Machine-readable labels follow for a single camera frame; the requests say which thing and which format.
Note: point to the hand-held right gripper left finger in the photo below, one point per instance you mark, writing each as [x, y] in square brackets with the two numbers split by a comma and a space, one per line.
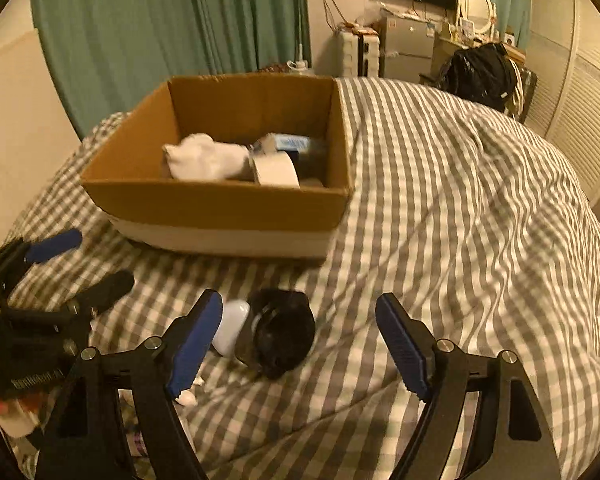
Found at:
[195, 345]

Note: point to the white earbud case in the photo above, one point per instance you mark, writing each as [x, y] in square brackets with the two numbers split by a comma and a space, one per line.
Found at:
[230, 330]

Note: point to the black round jar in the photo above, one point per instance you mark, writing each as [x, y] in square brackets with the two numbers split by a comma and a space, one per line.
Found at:
[280, 332]

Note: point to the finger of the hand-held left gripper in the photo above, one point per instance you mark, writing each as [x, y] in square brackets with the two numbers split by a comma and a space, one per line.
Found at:
[107, 287]
[55, 245]

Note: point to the brown cardboard box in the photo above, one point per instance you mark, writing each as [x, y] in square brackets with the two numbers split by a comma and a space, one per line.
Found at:
[215, 205]

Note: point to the grey checked blanket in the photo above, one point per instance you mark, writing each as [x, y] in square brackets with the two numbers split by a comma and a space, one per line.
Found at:
[455, 260]

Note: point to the white louvred wardrobe door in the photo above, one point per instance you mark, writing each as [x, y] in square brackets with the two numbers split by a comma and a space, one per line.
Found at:
[575, 85]

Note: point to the white tape roll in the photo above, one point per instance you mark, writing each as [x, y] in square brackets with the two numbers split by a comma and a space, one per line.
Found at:
[275, 170]

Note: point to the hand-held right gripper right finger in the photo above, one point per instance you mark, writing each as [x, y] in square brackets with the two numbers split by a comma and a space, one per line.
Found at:
[402, 345]

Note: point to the black bag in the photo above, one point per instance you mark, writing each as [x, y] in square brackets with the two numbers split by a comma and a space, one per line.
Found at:
[480, 72]

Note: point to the blue and white carton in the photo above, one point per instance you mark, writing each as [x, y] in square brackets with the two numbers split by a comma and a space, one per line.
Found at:
[290, 142]

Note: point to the white round mirror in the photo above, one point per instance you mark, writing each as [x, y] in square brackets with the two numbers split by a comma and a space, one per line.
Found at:
[477, 7]

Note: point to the silver mini fridge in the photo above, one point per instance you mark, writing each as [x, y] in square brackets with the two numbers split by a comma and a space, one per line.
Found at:
[407, 50]

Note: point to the white sock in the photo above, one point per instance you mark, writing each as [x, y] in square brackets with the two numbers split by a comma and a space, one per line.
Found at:
[205, 157]

